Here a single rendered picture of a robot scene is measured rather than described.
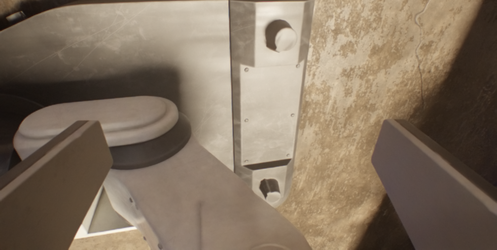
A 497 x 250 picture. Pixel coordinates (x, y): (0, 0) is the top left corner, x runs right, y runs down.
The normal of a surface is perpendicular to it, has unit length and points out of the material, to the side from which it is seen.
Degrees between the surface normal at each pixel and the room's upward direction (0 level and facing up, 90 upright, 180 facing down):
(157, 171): 90
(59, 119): 90
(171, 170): 90
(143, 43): 0
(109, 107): 90
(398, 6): 0
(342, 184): 0
